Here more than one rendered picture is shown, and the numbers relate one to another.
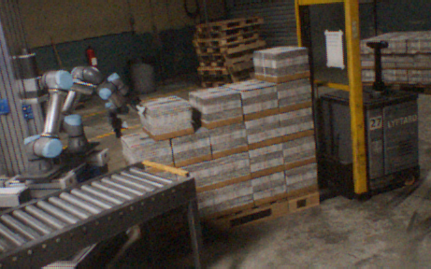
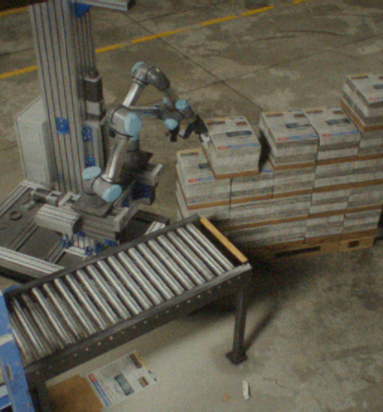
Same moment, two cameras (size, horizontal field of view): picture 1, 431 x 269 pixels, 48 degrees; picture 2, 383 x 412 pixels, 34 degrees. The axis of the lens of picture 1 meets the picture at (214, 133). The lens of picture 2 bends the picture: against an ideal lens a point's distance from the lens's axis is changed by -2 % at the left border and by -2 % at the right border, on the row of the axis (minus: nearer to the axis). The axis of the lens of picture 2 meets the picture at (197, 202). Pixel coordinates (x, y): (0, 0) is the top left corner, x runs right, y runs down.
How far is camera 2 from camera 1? 1.55 m
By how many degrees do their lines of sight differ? 24
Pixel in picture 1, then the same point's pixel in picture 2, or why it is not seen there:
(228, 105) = (303, 149)
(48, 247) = (113, 338)
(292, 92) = (377, 142)
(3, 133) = (58, 147)
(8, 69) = (74, 94)
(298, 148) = (366, 195)
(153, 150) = (211, 188)
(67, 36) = not seen: outside the picture
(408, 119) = not seen: outside the picture
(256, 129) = (327, 174)
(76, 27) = not seen: outside the picture
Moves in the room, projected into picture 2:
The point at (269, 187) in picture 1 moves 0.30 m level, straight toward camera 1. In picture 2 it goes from (324, 227) to (321, 256)
